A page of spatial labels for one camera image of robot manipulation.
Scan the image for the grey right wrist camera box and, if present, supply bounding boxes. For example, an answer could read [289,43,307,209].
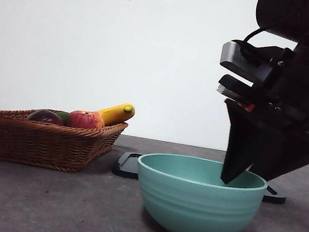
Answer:
[217,38,283,86]

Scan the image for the green avocado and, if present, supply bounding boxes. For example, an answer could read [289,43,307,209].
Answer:
[53,110,70,126]

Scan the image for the black rectangular tray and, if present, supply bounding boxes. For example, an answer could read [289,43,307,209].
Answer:
[111,149,290,206]

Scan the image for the dark purple plum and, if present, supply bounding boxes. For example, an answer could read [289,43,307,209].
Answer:
[26,107,66,127]

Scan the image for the brown wicker basket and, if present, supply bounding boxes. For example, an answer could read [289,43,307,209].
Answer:
[0,102,129,180]

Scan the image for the black right camera cable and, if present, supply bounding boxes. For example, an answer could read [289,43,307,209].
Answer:
[238,18,278,64]

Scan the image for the yellow banana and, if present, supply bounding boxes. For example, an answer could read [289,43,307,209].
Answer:
[94,98,137,131]

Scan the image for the red yellow apple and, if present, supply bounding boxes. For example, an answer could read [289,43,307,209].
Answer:
[66,108,105,133]

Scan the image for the teal ribbed bowl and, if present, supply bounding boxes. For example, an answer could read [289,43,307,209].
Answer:
[125,148,271,232]

